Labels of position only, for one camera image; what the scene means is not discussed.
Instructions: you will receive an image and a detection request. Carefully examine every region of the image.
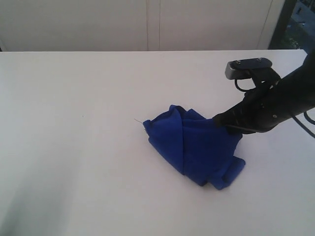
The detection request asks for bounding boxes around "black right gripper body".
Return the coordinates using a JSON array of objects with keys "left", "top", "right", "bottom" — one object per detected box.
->
[{"left": 240, "top": 85, "right": 294, "bottom": 133}]

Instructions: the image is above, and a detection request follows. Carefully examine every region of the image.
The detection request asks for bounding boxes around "blue towel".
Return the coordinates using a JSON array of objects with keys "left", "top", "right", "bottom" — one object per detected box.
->
[{"left": 142, "top": 105, "right": 246, "bottom": 190}]

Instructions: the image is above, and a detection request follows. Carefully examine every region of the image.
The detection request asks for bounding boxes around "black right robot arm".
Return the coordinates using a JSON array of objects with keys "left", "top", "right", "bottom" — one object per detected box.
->
[{"left": 213, "top": 52, "right": 315, "bottom": 137}]

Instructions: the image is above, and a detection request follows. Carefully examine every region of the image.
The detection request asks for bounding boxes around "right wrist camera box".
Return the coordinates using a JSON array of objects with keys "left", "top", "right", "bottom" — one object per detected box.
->
[{"left": 225, "top": 58, "right": 273, "bottom": 80}]

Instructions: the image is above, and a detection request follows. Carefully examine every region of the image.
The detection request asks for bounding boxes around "dark window frame post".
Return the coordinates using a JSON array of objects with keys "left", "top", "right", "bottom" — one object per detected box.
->
[{"left": 268, "top": 0, "right": 297, "bottom": 50}]

